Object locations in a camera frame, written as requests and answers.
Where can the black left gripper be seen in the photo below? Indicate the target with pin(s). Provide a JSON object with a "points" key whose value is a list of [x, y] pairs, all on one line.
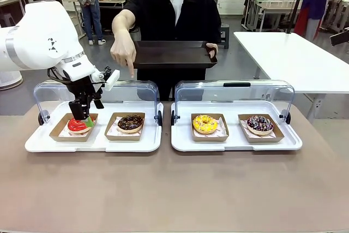
{"points": [[83, 88]]}

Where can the paper liner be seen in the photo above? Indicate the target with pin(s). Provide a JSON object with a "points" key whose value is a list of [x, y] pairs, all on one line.
{"points": [[114, 128], [245, 129], [65, 134], [222, 130]]}

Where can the cardboard boat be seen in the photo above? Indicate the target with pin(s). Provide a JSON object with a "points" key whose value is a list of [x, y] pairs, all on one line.
{"points": [[122, 137], [264, 138], [58, 133], [208, 138]]}

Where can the chocolate sprinkled donut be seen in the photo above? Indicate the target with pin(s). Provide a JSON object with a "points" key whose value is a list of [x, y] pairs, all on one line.
{"points": [[130, 126]]}

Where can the dark brown serving tray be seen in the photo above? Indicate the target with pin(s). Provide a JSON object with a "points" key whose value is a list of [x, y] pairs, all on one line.
{"points": [[171, 55]]}

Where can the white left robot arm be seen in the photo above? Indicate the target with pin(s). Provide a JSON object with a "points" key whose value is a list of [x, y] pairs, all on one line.
{"points": [[32, 39]]}

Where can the person's right forearm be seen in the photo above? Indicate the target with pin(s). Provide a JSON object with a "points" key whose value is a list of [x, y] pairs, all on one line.
{"points": [[124, 23]]}

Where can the red glazed donut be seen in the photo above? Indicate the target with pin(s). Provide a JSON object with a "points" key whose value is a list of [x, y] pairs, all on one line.
{"points": [[75, 128]]}

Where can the paper liner under red donut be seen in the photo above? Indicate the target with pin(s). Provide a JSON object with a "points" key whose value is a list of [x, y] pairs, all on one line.
{"points": [[65, 134]]}

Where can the cardboard boat under red donut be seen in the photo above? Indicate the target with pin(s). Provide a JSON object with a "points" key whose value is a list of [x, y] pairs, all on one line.
{"points": [[58, 133]]}

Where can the person in black shirt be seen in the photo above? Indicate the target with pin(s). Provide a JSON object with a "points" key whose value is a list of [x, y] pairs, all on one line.
{"points": [[158, 12]]}

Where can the yellow sprinkled donut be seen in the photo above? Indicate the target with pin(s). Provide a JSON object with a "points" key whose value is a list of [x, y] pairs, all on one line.
{"points": [[204, 128]]}

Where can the cardboard boat under yellow donut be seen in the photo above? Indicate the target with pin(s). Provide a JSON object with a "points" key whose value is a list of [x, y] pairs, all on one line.
{"points": [[208, 138]]}

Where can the paper liner under yellow donut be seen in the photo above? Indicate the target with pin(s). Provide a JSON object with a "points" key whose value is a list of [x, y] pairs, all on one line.
{"points": [[222, 130]]}

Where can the paper liner under purple donut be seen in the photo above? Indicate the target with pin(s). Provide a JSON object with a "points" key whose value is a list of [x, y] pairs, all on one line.
{"points": [[245, 129]]}

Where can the dark sprinkled donut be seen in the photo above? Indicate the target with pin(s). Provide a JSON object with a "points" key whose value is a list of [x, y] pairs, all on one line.
{"points": [[260, 128]]}

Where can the cardboard boat under purple donut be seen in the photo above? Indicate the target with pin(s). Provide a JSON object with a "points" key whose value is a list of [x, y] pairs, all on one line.
{"points": [[264, 138]]}

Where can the person's right hand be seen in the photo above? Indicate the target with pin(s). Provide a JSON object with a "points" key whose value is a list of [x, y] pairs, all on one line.
{"points": [[122, 50]]}

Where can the person's left hand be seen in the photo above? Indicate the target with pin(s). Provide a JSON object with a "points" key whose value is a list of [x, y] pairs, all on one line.
{"points": [[212, 48]]}

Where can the white display tray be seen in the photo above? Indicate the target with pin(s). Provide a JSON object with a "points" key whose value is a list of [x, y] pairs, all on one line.
{"points": [[101, 145], [234, 145]]}

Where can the clear plastic display lid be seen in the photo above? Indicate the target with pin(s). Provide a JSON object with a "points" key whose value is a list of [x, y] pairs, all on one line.
{"points": [[136, 91], [261, 94]]}

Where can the white cylindrical floor unit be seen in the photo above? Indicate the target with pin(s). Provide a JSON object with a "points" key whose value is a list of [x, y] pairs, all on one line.
{"points": [[9, 80]]}

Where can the bystander in grey hoodie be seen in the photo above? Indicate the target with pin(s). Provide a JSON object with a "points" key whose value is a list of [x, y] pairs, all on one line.
{"points": [[91, 3]]}

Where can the grey plastic stool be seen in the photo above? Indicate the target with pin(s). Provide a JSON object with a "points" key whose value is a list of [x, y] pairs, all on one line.
{"points": [[8, 20]]}

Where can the small grey stool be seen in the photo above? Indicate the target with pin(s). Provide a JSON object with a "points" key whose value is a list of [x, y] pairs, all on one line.
{"points": [[224, 35]]}

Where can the white side table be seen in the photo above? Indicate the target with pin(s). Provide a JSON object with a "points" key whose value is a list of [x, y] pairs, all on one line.
{"points": [[289, 58]]}

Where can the background work table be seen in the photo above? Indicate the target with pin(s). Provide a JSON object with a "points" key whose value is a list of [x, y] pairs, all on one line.
{"points": [[275, 5]]}

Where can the black stand pole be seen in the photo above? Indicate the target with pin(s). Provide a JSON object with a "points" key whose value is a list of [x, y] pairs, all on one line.
{"points": [[295, 1]]}

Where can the blue and red hanging garment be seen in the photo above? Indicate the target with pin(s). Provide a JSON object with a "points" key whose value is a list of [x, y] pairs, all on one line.
{"points": [[316, 1]]}

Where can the black device on stand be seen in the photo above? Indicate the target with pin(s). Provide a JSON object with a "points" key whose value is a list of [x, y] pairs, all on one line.
{"points": [[340, 36]]}

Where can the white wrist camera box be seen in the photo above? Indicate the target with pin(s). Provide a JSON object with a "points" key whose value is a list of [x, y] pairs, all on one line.
{"points": [[113, 79]]}

